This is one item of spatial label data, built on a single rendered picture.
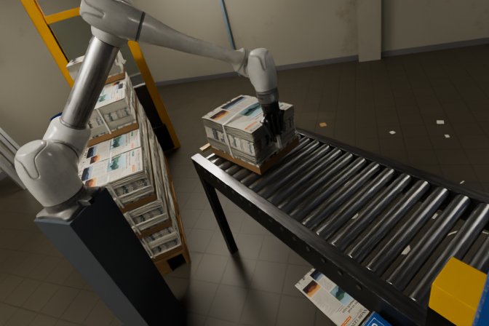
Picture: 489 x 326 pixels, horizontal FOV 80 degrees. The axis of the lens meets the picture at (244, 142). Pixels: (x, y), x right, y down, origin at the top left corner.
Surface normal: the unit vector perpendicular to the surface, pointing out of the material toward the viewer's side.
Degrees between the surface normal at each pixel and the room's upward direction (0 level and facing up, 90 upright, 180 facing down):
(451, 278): 0
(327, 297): 1
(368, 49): 90
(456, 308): 90
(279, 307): 0
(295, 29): 90
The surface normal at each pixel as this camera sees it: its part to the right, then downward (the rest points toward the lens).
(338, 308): -0.24, -0.84
